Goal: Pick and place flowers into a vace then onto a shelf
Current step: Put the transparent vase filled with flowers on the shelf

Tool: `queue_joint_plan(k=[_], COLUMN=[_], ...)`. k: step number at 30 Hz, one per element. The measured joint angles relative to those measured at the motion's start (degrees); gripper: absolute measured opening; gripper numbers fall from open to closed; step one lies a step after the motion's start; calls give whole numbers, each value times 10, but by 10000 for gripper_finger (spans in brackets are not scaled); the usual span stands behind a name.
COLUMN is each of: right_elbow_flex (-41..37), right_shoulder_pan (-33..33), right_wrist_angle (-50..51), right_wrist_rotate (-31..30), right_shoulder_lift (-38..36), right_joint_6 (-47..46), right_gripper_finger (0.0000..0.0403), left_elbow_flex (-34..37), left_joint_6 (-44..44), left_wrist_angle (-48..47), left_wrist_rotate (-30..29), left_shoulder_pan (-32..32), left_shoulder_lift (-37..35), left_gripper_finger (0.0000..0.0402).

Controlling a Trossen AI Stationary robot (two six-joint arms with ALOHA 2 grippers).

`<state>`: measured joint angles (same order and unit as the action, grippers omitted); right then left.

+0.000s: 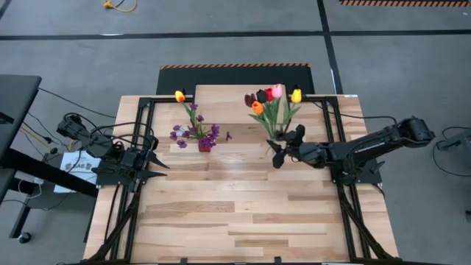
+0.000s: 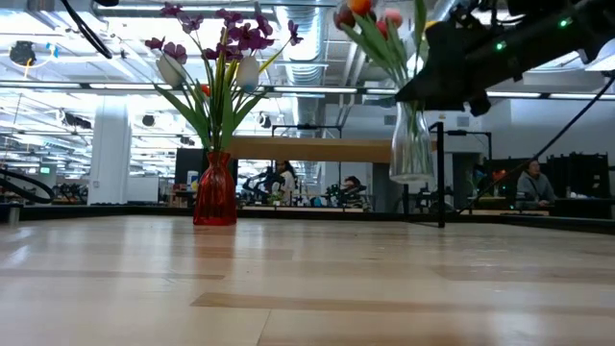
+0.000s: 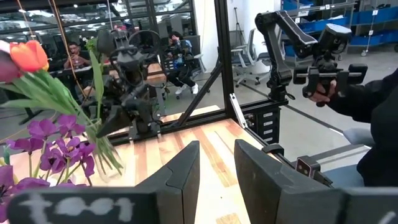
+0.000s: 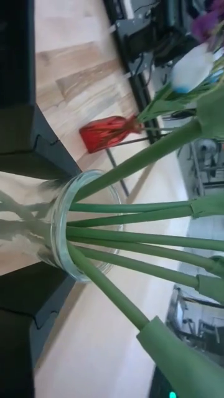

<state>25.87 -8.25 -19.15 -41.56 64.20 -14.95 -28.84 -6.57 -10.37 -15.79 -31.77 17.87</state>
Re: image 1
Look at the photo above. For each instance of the yellow orange tulip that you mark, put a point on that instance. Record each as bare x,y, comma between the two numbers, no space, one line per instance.
179,96

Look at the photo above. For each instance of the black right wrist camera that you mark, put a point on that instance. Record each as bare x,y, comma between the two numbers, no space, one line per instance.
300,134

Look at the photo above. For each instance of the clear glass vase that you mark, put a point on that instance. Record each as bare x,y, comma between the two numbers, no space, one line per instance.
274,139

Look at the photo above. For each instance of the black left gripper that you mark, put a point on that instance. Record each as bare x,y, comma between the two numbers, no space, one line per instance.
134,162

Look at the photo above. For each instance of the red tulip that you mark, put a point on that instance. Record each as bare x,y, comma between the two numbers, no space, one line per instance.
269,95

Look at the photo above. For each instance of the red glass vase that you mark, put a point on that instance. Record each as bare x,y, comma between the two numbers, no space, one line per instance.
204,148

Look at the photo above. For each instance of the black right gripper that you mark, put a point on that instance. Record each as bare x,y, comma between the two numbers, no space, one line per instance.
309,154

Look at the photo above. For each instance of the black tulip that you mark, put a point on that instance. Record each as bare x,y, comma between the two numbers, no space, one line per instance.
261,96

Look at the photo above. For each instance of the dark floor equipment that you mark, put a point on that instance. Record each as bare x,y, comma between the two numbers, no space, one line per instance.
456,140

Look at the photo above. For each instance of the bouquet of tulips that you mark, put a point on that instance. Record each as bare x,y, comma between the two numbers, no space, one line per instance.
250,100

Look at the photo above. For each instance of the wooden shelf black legs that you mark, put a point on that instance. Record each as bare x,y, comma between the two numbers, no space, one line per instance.
228,103

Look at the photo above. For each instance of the black mat striped edge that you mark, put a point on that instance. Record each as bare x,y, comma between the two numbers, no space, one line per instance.
221,75

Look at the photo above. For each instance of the black table frame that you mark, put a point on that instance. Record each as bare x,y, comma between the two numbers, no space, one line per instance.
162,99

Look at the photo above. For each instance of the black desk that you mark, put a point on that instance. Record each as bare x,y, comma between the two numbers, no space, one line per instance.
16,103

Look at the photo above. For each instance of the white paper sheet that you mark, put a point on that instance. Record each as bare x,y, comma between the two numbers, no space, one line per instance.
64,184

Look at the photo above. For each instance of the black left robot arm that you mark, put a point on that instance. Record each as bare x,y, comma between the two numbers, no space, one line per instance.
103,147

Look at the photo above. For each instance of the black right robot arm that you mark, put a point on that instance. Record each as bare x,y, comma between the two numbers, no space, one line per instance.
386,138

